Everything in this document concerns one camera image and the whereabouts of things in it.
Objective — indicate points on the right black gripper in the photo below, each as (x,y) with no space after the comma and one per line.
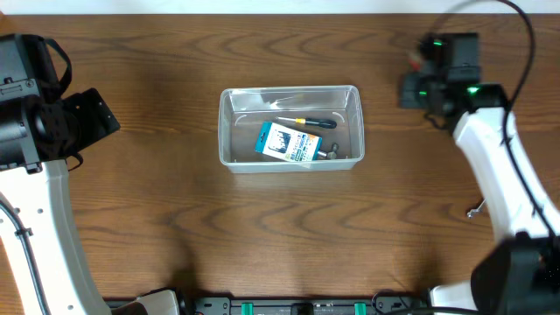
(406,99)

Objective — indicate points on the small claw hammer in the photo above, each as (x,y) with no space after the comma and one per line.
(328,155)

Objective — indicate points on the black handled screwdriver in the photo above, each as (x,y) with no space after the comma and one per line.
(319,123)

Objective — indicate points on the silver wrench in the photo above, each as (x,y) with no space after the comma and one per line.
(478,209)

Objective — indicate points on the clear plastic container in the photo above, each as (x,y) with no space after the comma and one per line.
(244,110)

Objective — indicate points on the blue white screwdriver set box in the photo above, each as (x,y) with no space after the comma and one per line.
(289,145)

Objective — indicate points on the red handled pliers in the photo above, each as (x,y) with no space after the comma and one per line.
(415,60)

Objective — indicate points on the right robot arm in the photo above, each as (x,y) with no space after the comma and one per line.
(521,274)

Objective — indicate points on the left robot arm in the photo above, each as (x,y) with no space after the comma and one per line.
(40,130)

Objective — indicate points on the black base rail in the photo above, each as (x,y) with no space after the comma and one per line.
(380,303)

